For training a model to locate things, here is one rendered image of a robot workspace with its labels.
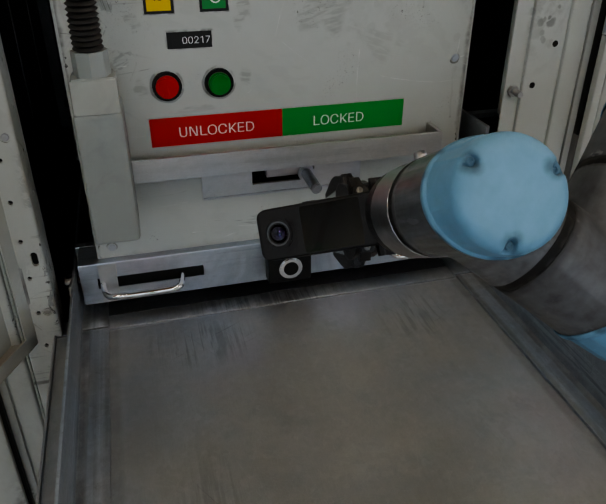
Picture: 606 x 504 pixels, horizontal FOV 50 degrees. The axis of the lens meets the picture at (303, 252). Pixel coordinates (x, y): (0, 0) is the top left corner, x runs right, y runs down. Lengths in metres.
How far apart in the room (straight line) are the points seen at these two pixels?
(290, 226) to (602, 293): 0.25
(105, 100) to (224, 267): 0.30
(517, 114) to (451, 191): 0.52
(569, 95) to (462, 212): 0.57
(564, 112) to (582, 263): 0.52
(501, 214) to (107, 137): 0.42
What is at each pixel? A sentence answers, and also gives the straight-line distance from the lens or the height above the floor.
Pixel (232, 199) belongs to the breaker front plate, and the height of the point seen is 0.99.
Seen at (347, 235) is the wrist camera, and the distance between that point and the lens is 0.54.
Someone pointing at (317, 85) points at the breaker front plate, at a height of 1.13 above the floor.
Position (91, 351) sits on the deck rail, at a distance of 0.83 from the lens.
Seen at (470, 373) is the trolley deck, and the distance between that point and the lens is 0.79.
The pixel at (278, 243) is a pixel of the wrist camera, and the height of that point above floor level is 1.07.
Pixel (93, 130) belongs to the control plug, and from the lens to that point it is 0.68.
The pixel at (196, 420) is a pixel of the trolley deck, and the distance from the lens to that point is 0.72.
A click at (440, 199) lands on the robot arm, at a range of 0.39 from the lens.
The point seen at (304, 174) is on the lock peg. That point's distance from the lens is 0.83.
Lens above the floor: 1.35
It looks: 30 degrees down
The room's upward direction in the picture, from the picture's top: straight up
